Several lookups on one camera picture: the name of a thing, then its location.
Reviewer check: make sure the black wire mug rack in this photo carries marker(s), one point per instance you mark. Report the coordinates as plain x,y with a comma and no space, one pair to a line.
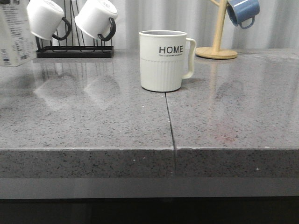
77,44

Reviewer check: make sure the white mug right hanging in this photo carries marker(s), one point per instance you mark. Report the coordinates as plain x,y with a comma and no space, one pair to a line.
97,19

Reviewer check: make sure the white mug left hanging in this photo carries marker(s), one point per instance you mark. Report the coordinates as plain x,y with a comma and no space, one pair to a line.
44,17

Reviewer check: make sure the whole milk carton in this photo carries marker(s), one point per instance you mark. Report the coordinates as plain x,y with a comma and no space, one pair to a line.
17,44

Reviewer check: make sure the blue hanging mug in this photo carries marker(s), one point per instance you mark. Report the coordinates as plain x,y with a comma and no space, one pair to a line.
242,12

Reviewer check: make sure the cream HOME mug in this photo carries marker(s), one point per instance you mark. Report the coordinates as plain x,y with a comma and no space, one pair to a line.
166,58

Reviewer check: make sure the white mug hanging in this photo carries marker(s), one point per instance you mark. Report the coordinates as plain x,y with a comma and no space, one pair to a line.
97,19
44,17

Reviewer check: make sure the wooden mug tree stand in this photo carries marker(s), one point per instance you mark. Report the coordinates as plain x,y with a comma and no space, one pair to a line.
215,51

